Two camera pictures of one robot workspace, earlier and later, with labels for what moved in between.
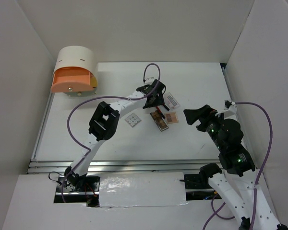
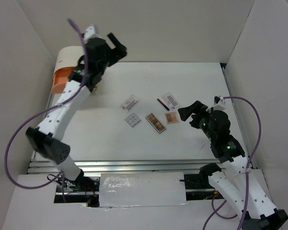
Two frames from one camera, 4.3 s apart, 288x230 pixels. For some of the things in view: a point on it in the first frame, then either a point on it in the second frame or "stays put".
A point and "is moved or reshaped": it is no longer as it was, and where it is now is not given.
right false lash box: [172, 101] stays put
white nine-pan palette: [132, 120] stays put
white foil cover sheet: [142, 189] stays put
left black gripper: [159, 101] to [120, 51]
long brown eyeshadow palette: [160, 122] is moved or reshaped
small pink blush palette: [171, 117] stays put
